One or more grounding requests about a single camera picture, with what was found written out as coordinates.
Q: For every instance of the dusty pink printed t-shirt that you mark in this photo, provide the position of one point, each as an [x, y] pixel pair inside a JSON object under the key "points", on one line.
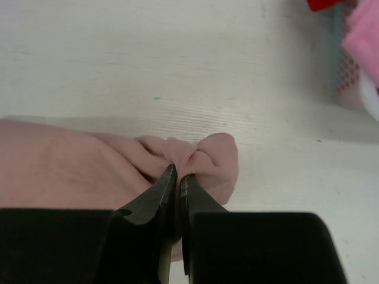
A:
{"points": [[44, 166]]}

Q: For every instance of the red t-shirt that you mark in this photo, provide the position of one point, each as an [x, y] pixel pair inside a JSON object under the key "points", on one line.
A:
{"points": [[319, 5]]}

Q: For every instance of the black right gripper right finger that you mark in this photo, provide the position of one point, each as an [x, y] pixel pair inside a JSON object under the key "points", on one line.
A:
{"points": [[220, 246]]}

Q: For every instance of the bright pink t-shirt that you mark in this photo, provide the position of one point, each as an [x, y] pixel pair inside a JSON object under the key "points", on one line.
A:
{"points": [[361, 41]]}

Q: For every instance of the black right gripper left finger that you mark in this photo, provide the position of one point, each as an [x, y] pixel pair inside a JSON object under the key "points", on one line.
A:
{"points": [[131, 244]]}

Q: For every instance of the white plastic laundry basket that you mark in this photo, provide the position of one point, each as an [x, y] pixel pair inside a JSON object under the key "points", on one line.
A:
{"points": [[354, 89]]}

